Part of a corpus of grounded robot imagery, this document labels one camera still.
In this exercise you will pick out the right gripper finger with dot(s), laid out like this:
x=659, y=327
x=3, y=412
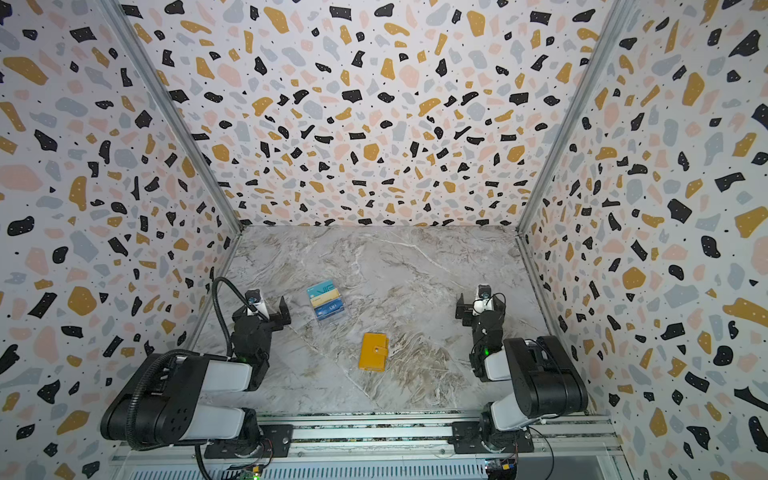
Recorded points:
x=499, y=301
x=461, y=311

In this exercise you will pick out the yellow leather card holder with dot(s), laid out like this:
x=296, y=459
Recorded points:
x=374, y=352

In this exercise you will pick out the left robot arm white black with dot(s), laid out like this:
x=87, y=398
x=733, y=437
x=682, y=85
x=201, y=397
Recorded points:
x=162, y=404

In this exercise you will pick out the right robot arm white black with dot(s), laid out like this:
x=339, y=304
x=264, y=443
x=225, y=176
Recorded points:
x=544, y=383

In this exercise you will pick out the teal VIP card in stand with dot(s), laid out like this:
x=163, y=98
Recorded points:
x=320, y=289

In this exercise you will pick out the blue VIP card in stand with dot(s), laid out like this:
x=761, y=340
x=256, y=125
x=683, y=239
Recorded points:
x=329, y=309

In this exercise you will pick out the gold card in stand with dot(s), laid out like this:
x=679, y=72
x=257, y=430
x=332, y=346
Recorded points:
x=324, y=299

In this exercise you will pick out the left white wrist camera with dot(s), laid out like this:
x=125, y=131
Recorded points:
x=255, y=304

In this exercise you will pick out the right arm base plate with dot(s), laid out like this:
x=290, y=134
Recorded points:
x=480, y=437

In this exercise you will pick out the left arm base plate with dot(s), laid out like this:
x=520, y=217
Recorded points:
x=269, y=441

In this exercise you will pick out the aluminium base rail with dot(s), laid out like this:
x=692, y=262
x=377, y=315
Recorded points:
x=411, y=436

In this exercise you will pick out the white perforated cable duct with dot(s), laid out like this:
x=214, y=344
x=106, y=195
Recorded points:
x=419, y=469

